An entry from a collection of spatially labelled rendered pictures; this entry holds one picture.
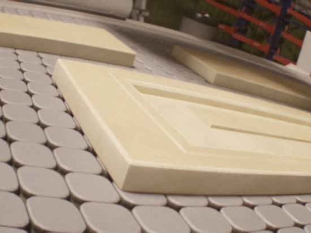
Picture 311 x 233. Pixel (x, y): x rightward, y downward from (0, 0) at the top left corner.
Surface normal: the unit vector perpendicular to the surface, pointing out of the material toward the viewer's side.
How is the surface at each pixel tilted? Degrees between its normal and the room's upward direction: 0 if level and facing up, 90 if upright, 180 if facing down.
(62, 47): 90
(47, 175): 0
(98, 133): 90
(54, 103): 0
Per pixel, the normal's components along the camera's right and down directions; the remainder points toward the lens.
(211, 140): 0.39, -0.80
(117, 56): 0.40, 0.42
